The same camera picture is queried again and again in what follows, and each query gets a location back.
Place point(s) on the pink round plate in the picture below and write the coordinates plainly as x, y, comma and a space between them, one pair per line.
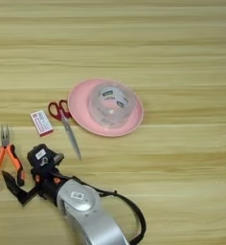
78, 105

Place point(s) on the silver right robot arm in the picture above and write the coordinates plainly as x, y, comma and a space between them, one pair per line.
86, 210

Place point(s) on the clear packing tape roll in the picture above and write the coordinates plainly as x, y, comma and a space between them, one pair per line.
110, 106

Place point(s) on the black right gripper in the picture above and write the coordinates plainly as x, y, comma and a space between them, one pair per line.
46, 183

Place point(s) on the white and red eraser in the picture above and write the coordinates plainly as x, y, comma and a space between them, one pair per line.
41, 122

